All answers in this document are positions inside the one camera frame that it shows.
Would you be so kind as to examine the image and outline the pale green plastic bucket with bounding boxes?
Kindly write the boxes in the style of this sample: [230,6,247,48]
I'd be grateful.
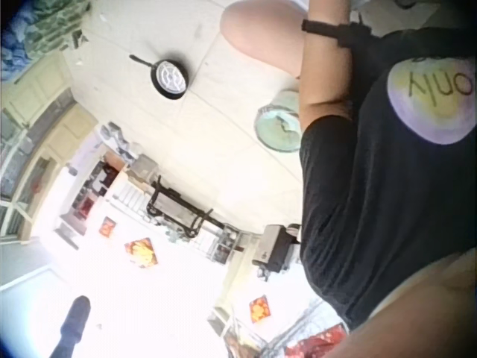
[254,88,303,153]

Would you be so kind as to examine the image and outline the black metal rack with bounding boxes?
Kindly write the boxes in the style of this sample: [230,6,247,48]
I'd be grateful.
[145,175,229,239]

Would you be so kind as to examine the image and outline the grey black box appliance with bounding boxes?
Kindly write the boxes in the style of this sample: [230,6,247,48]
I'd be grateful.
[251,223,301,274]

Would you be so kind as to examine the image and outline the red yellow square decoration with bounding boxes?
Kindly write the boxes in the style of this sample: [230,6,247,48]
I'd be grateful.
[98,216,118,238]
[124,236,162,269]
[248,295,271,323]

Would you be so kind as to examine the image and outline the black frying pan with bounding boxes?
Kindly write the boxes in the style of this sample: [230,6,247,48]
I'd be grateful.
[128,54,190,101]

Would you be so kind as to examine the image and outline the cluttered shelf unit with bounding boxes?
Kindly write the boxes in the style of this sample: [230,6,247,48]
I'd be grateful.
[55,121,157,251]

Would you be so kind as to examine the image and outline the person's legs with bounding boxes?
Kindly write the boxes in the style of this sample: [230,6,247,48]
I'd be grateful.
[219,0,310,78]

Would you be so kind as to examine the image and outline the red patterned cloth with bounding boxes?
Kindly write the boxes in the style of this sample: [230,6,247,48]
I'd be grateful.
[283,323,348,358]

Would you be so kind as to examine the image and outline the black wrist band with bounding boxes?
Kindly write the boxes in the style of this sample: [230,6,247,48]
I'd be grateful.
[300,18,373,48]

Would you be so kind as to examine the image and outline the cream wooden cabinet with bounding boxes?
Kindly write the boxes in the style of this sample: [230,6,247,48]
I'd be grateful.
[0,51,98,239]

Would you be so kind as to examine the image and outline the dark blue pole object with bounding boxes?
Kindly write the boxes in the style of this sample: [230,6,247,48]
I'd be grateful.
[48,295,92,358]

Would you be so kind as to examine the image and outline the blue green patterned cloth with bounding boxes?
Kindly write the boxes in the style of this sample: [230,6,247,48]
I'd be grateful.
[0,0,92,64]

